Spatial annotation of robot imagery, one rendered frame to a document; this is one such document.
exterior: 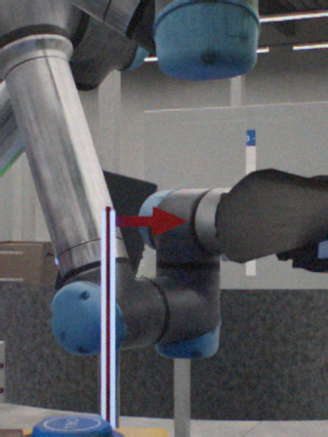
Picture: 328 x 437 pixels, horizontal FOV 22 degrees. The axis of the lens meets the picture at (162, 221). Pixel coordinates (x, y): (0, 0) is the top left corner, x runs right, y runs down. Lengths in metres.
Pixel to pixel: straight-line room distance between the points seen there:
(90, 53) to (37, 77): 0.14
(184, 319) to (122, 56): 0.36
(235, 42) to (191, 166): 6.67
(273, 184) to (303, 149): 6.38
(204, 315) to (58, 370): 1.85
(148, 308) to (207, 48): 0.37
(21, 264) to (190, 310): 6.69
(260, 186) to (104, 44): 0.50
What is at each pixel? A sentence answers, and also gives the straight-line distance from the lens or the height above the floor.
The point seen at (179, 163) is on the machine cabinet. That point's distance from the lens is 7.32.
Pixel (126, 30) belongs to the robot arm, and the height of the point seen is 1.34.
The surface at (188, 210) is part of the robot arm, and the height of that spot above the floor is 1.19.
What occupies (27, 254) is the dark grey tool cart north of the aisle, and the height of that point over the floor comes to 0.80.
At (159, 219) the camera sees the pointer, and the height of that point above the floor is 1.18.
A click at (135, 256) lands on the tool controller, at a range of 1.25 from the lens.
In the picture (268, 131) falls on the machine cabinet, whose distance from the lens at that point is 7.08.
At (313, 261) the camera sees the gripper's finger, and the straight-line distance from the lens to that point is 0.83.
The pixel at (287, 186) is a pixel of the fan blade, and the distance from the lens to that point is 0.62.
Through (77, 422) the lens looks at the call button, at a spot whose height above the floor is 1.08.
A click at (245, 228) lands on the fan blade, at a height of 1.17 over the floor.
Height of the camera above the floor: 1.19
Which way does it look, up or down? 1 degrees down
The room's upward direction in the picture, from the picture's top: straight up
